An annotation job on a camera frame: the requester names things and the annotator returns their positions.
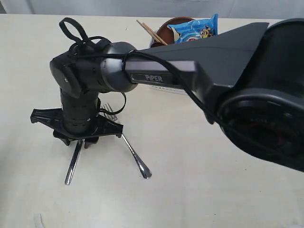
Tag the brown round plate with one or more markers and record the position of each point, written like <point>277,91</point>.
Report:
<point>166,33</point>

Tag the white plastic perforated basket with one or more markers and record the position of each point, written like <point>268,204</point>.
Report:
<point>168,90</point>

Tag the lower brown wooden chopstick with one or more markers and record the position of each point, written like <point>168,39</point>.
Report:
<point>154,35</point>

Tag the brown wooden chopstick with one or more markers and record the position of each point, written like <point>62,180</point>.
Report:
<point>154,35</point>
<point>141,24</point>

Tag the stainless steel fork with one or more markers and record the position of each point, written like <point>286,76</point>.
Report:
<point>144,170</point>

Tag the blue Lays chips bag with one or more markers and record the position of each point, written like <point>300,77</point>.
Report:
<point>195,29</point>

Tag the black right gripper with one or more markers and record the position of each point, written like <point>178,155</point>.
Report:
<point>78,118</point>

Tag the stainless steel table knife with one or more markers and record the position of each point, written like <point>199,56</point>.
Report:
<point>73,162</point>

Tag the upper brown wooden chopstick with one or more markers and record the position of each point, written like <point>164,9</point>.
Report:
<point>141,24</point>

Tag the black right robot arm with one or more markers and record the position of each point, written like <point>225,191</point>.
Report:
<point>249,80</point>

